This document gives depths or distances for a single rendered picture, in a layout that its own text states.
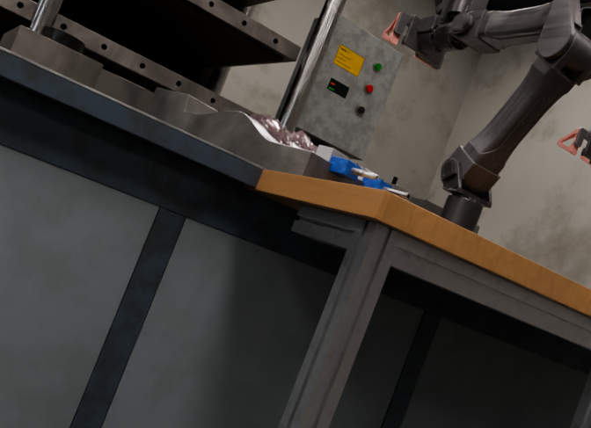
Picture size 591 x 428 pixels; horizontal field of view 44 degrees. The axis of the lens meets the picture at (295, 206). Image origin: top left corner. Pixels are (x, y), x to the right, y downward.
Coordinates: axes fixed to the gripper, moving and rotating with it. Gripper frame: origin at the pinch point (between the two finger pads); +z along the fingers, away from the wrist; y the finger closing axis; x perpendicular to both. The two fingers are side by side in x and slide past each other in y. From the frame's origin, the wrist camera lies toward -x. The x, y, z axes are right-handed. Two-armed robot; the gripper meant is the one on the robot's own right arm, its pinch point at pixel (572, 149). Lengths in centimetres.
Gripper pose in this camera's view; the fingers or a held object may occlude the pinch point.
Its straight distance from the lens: 202.0
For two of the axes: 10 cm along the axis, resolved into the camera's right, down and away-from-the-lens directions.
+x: -3.6, 9.3, -0.8
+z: -4.6, -1.1, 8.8
